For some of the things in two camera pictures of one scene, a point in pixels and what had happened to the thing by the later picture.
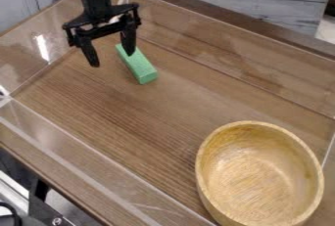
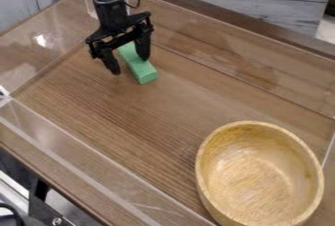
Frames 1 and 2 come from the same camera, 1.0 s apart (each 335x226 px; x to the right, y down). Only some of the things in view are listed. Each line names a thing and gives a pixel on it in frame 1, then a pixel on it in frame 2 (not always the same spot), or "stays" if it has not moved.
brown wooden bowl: [259, 175] stays
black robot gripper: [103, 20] → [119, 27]
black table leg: [40, 189] stays
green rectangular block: [138, 65] stays
